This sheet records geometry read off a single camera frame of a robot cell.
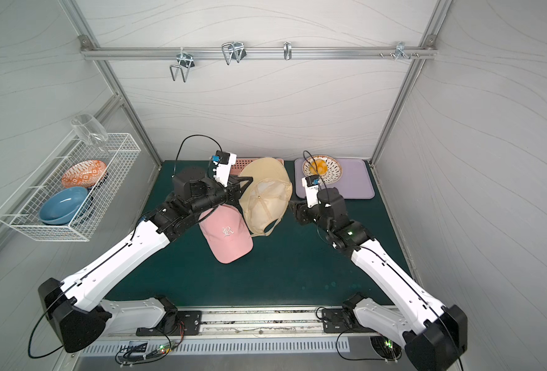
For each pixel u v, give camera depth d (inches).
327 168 46.1
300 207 25.6
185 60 30.8
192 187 20.0
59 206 24.3
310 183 25.1
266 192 32.8
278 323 29.5
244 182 25.6
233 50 29.9
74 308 15.0
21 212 21.9
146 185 45.1
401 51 30.1
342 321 28.8
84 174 27.9
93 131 28.8
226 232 34.0
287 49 28.6
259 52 30.5
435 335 14.7
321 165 45.2
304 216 26.0
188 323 29.0
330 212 21.4
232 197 23.6
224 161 22.7
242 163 25.6
